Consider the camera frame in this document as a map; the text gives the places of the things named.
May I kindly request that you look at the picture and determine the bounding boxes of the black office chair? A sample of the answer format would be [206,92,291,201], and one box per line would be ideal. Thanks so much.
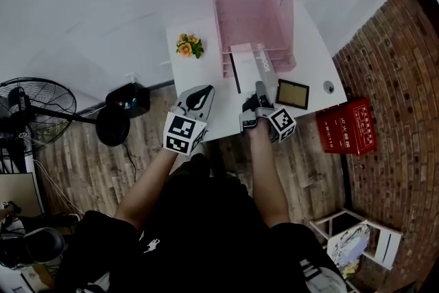
[0,226,67,268]

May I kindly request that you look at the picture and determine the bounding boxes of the white floor cable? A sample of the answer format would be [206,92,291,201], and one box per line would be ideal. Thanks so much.
[32,157,84,214]

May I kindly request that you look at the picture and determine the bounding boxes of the black picture frame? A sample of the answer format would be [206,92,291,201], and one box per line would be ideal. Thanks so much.
[274,78,311,111]

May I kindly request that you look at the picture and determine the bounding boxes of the black floor cable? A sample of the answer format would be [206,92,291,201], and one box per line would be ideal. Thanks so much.
[121,143,139,183]

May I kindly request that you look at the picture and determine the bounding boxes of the pink wire mesh basket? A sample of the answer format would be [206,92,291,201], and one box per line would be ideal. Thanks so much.
[209,0,297,80]

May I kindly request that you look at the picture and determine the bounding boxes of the orange yellow artificial flowers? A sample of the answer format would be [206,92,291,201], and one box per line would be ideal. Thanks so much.
[175,32,206,60]

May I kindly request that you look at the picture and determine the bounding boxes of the beige board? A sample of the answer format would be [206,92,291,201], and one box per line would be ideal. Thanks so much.
[0,172,45,218]

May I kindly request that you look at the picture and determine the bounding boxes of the white shelf frame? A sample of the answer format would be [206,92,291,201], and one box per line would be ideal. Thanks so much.
[309,209,403,271]

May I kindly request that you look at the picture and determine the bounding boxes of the person's right forearm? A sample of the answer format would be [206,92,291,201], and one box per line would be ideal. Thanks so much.
[244,119,290,229]

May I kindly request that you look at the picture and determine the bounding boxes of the printed magazine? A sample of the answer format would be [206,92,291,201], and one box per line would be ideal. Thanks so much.
[327,220,372,276]

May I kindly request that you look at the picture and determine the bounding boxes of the white grey notebook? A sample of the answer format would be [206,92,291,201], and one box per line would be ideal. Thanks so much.
[228,42,280,95]

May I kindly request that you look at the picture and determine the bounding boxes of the black t-shirt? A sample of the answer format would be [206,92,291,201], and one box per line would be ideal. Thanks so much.
[63,152,344,293]

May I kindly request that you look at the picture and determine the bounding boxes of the red box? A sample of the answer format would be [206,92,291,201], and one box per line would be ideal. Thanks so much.
[315,97,379,157]

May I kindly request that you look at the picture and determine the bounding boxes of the grey white shoulder strap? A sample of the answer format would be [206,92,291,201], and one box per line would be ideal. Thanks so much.
[298,258,348,293]

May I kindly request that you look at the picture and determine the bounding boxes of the person's left forearm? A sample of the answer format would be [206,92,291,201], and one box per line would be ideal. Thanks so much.
[114,146,180,231]

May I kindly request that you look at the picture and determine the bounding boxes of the black box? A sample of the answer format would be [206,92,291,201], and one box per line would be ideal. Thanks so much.
[104,82,151,119]

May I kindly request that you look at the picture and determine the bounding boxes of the black standing fan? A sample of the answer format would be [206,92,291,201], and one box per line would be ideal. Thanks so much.
[0,76,132,163]

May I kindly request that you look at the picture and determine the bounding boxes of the white flat panel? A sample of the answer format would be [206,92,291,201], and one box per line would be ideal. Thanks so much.
[375,229,403,269]

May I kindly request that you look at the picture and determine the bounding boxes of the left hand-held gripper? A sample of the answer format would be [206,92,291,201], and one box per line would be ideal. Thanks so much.
[162,84,216,157]

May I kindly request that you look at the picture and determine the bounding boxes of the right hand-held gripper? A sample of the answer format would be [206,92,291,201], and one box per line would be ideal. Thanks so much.
[238,80,297,145]

